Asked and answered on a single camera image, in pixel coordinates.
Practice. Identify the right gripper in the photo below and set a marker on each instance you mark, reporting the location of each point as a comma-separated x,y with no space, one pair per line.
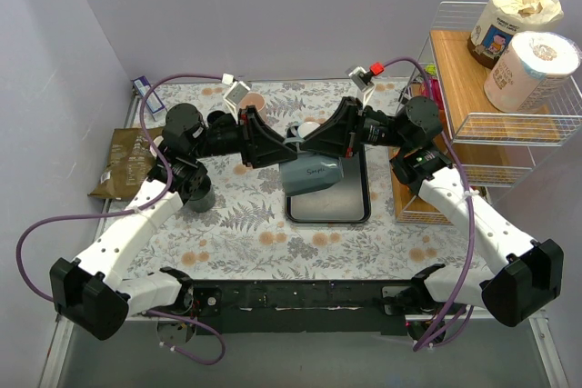
353,127

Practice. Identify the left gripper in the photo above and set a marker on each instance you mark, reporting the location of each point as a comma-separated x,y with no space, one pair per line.
248,137

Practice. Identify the blue white mug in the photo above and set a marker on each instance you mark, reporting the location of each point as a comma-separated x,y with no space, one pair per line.
297,132

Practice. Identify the dark teal mug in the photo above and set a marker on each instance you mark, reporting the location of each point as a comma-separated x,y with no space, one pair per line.
310,173

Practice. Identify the pink mug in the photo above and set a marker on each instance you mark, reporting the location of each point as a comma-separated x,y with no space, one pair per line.
256,100

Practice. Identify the dark blue mug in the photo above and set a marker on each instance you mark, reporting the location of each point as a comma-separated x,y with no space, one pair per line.
214,116

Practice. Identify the dark grey mug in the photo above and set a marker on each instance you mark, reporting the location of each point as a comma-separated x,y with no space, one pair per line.
203,199

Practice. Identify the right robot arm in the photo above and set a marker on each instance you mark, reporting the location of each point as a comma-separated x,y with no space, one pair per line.
523,274

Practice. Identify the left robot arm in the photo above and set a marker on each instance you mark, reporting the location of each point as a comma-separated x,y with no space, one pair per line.
92,290

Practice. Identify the black tray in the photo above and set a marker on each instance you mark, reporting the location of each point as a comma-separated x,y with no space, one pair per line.
346,202

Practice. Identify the floral table mat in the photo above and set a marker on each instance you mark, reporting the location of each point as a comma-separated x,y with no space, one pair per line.
247,234

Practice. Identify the pink orange box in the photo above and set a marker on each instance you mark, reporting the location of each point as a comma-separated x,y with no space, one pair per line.
434,89

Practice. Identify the brown snack bag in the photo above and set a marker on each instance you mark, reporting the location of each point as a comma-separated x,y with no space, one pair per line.
128,163

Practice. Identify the wrapped white toilet roll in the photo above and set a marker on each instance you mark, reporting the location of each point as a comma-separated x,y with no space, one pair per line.
530,71

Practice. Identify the brown printed toilet roll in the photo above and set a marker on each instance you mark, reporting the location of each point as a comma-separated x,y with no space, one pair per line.
502,19

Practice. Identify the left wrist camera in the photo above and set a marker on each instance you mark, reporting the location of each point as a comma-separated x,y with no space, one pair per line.
236,91

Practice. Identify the wire wooden shelf rack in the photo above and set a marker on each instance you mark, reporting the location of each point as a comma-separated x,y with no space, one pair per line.
498,150

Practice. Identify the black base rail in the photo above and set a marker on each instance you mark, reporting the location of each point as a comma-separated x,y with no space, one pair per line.
303,306

